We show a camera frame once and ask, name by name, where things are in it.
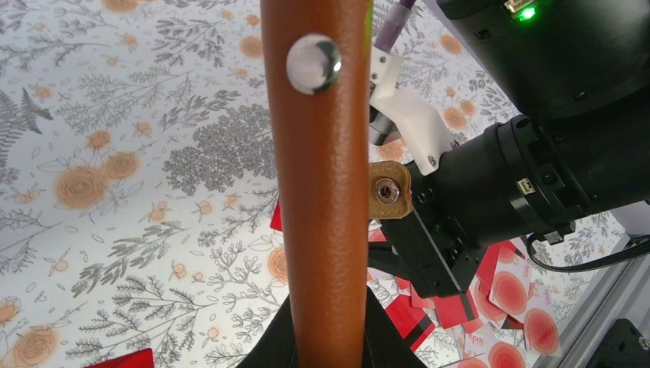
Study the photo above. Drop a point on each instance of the white card red circle bottom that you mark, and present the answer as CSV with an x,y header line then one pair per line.
x,y
541,331

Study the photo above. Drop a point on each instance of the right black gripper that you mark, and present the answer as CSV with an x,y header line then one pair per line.
x,y
503,184

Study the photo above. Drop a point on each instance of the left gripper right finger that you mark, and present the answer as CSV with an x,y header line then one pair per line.
x,y
383,345

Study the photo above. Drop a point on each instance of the brown leather card holder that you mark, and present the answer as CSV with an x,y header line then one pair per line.
x,y
317,58

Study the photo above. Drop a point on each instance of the aluminium rail frame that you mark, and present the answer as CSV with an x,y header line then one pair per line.
x,y
610,325

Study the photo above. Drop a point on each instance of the floral patterned table mat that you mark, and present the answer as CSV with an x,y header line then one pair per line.
x,y
137,183

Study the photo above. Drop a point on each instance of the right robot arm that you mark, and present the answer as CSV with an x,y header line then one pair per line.
x,y
578,73

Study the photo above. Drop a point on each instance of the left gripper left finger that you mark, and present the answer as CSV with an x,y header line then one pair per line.
x,y
277,346

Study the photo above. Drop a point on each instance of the white card red circle right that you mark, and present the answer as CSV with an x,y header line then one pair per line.
x,y
510,284

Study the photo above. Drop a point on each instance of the red card centre pile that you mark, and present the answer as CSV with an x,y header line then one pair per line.
x,y
412,323

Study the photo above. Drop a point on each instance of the white card red circle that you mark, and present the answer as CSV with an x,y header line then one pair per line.
x,y
510,284
541,331

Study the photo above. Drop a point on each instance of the red card upper left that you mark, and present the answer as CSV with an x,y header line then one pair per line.
x,y
138,359

